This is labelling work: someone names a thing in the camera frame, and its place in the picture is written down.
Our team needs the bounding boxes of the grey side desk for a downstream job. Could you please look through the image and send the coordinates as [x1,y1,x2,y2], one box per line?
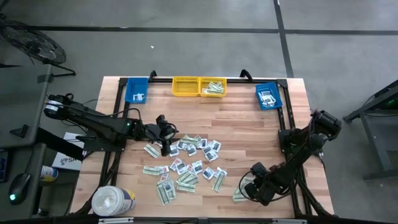
[0,63,52,218]

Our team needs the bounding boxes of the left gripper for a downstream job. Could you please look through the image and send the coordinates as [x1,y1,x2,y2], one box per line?
[136,114,180,157]

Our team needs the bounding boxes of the white and yellow can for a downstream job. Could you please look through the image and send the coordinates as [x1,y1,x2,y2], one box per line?
[40,165,59,183]

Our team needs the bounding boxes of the yellow plastic basket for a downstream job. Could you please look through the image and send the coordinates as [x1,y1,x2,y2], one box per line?
[198,76,227,98]
[171,76,200,97]

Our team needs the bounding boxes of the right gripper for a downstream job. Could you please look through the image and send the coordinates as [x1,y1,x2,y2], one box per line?
[244,162,285,207]

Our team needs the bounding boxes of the silver metal bracket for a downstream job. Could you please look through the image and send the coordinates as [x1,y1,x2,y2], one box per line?
[98,217,134,224]
[272,218,308,224]

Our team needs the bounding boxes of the computer case with green lights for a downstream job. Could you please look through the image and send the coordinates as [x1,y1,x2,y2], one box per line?
[384,96,398,110]

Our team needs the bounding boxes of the white wipes canister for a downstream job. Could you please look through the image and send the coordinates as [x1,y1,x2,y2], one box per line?
[91,185,137,217]

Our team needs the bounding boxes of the black metal equipment cart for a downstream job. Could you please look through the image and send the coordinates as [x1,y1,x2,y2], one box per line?
[341,79,398,183]

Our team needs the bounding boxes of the black floor fan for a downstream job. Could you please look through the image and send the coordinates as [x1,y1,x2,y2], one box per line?
[0,14,77,77]

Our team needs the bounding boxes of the white printed cardboard box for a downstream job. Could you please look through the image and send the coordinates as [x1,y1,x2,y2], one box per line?
[51,132,86,172]

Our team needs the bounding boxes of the black computer mouse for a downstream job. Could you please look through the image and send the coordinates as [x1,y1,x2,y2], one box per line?
[7,172,32,206]

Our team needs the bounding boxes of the black keyboard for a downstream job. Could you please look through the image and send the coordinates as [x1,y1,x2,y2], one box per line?
[0,149,10,184]

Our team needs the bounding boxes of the blue plastic basket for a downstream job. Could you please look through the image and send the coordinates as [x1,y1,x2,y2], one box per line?
[255,82,284,111]
[124,77,149,105]

